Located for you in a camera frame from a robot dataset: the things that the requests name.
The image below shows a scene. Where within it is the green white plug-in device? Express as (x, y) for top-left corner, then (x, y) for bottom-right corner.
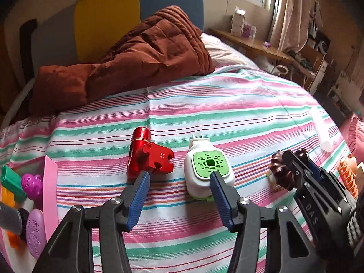
(184, 135), (235, 201)

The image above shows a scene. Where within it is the brown pumpkin figure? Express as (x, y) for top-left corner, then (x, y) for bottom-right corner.
(269, 148), (309, 191)

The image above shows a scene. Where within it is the red metallic cylinder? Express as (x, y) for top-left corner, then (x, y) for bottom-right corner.
(126, 126), (151, 181)

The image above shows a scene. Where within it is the magenta perforated stand piece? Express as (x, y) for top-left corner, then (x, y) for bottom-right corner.
(20, 173), (43, 205)

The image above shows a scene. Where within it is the lilac egg-shaped case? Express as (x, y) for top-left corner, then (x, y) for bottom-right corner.
(26, 209), (47, 259)

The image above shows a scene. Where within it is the clear jar with black lid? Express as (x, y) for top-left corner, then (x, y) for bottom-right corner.
(0, 202), (29, 236)

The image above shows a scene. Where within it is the green plastic stand piece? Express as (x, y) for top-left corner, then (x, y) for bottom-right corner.
(1, 165), (27, 203)

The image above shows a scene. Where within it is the orange cube block cluster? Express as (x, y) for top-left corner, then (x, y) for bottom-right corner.
(6, 231), (26, 250)

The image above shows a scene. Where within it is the red puzzle piece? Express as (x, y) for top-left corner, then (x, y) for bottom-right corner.
(143, 142), (174, 174)

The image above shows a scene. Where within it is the yellow orange plastic comb piece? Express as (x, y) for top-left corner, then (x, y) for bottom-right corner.
(1, 187), (16, 208)

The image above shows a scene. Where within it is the orange toothed plastic piece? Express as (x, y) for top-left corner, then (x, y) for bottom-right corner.
(337, 154), (359, 199)

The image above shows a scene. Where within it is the translucent white tube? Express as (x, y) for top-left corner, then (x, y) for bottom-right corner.
(320, 140), (333, 153)

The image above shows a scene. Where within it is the striped pink green bedsheet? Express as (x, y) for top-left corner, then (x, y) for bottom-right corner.
(1, 68), (350, 272)

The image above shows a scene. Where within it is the white tray with pink rim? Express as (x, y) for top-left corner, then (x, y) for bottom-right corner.
(0, 155), (59, 268)

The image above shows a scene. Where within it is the wooden side shelf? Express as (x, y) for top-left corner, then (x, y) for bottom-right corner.
(209, 28), (324, 81)

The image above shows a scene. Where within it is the rust brown quilted blanket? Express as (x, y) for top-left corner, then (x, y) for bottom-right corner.
(30, 6), (214, 116)

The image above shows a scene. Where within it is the grey yellow blue headboard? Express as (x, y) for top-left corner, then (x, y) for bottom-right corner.
(20, 0), (204, 78)

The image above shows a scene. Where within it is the white box on shelf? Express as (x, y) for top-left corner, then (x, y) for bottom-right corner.
(230, 6), (245, 36)

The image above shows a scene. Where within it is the beige curtain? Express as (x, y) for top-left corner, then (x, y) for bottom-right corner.
(269, 0), (311, 52)

